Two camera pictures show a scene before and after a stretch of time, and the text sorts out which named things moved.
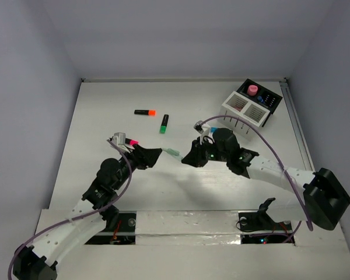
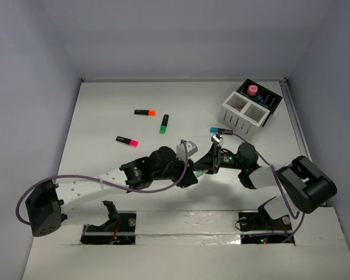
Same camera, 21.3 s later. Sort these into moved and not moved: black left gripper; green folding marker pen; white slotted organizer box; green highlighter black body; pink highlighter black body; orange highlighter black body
Moved: black left gripper; green folding marker pen
Not moved: green highlighter black body; white slotted organizer box; pink highlighter black body; orange highlighter black body
